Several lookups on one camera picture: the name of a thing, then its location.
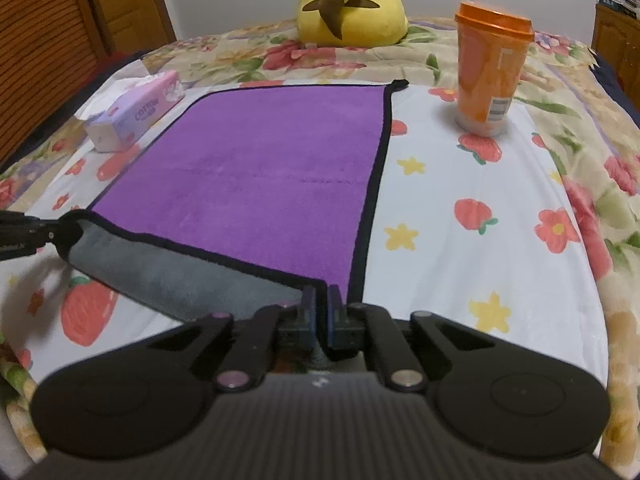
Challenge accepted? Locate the orange lidded plastic cup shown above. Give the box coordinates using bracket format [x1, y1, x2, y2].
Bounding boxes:
[454, 1, 534, 136]

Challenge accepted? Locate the pink tissue box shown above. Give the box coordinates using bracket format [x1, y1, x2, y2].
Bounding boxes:
[75, 70, 184, 153]

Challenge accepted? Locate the purple and grey towel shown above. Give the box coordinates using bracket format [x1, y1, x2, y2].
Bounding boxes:
[58, 80, 407, 322]

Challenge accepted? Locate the wooden door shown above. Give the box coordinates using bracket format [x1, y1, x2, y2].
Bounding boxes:
[91, 0, 176, 54]

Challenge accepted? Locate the dark blue mattress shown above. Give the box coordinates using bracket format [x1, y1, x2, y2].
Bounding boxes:
[591, 51, 640, 127]

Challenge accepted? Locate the wooden louvered wardrobe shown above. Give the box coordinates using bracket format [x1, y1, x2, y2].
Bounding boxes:
[1, 0, 106, 162]

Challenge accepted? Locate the wooden sideboard cabinet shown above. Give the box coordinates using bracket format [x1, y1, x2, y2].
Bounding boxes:
[591, 3, 639, 108]

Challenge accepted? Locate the yellow Pikachu plush toy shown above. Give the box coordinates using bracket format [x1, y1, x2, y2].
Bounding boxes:
[296, 0, 408, 48]

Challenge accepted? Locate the white strawberry print cloth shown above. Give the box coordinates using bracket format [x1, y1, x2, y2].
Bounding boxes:
[1, 84, 609, 382]

